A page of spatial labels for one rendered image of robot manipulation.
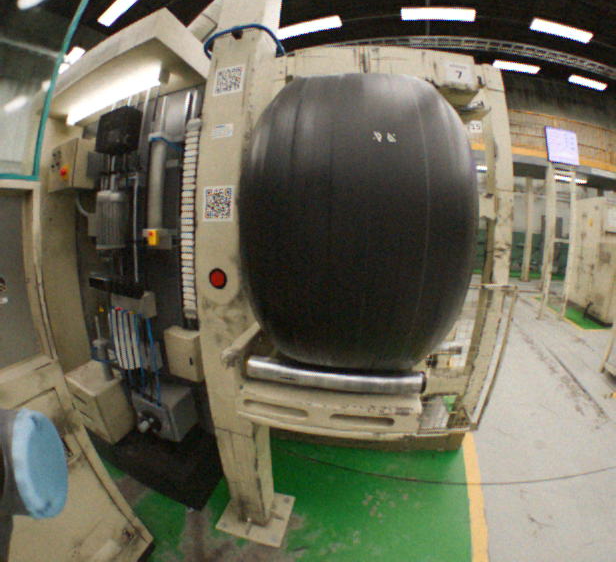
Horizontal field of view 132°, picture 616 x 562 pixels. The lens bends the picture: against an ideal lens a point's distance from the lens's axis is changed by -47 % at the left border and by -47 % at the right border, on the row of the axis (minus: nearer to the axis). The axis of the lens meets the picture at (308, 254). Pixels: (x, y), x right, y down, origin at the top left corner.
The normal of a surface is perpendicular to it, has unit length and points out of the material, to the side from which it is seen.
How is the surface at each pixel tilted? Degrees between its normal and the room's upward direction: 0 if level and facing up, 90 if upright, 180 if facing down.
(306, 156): 79
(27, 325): 90
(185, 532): 0
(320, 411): 90
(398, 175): 82
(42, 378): 90
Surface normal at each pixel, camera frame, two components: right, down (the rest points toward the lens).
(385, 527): 0.03, -0.99
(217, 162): -0.19, 0.11
